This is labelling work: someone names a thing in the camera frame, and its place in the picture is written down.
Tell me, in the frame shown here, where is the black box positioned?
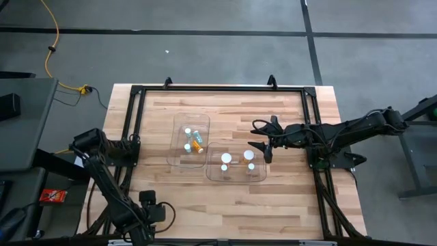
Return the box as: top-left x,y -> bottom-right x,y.
0,92 -> 21,121

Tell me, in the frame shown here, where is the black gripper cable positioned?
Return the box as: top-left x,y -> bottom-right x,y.
251,118 -> 284,133
154,201 -> 177,234

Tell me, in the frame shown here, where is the thin black floor cable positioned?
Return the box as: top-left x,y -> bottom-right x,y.
53,87 -> 109,110

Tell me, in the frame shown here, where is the grey table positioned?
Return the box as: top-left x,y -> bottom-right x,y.
0,77 -> 59,172

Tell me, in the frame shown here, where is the red packet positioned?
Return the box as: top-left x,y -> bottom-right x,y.
39,189 -> 68,205

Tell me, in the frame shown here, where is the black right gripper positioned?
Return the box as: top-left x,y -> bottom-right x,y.
247,115 -> 308,165

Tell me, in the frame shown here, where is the black metal stand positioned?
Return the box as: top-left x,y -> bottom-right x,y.
397,94 -> 437,200

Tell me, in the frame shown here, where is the yellow cable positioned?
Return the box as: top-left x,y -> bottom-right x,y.
40,0 -> 89,95

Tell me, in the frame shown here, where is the black aluminium frame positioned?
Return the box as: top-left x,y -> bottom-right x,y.
77,84 -> 368,246

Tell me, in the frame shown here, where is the silver aluminium bar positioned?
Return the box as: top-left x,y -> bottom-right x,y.
107,239 -> 338,246

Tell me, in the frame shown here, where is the clear plastic bin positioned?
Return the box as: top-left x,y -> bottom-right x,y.
166,112 -> 211,169
205,141 -> 268,183

